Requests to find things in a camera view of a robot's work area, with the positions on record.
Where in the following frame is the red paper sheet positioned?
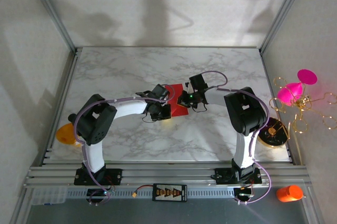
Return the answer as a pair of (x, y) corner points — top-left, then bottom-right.
(164, 84), (190, 117)

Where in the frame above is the black power distribution board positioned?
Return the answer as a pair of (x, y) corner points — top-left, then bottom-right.
(152, 183), (187, 202)

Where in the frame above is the black round gold-rimmed dish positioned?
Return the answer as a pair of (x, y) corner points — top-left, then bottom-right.
(257, 117), (290, 148)

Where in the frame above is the slotted aluminium strip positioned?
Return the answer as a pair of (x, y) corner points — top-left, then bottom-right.
(65, 187), (237, 200)

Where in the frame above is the magenta cone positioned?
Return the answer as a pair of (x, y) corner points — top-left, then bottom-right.
(276, 82), (303, 107)

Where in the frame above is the orange cup left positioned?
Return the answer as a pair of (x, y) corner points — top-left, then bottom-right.
(55, 123), (82, 148)

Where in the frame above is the small black controller box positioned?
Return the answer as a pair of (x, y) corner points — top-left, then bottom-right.
(234, 187), (253, 199)
(86, 188), (111, 199)

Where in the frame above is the magenta round disc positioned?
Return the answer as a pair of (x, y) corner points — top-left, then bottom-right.
(297, 69), (318, 85)

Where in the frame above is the orange plastic cylinder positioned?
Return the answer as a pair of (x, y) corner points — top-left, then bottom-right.
(276, 185), (304, 203)

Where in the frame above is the clear plastic organizer box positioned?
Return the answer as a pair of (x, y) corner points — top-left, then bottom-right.
(31, 186), (68, 206)

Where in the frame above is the aluminium rail base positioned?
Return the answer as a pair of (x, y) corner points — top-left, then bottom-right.
(23, 163), (311, 190)

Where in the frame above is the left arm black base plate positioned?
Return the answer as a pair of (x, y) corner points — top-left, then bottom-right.
(74, 168), (123, 186)

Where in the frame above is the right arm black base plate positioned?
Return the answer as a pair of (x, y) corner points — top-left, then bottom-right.
(214, 167), (263, 185)

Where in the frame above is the red black wire yellow plug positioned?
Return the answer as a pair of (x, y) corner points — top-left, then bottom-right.
(131, 186), (155, 199)

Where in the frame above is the gold wire stand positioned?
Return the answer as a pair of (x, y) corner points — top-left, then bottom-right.
(268, 76), (337, 166)

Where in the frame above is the aluminium frame post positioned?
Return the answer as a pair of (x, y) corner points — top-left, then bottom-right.
(25, 0), (79, 54)
(259, 0), (309, 55)

